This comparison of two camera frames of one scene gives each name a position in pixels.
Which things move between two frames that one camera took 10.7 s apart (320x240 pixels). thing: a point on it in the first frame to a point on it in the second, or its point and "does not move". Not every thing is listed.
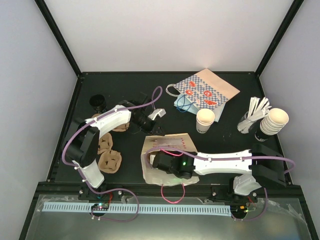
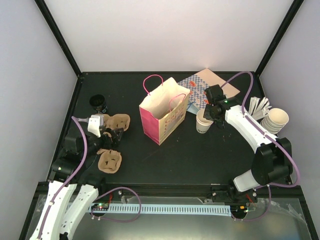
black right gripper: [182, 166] to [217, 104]
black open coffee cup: [98, 102] does not move
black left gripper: [154, 128] to [115, 141]
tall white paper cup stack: [274, 122] does not move
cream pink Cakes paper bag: [153, 144] to [163, 109]
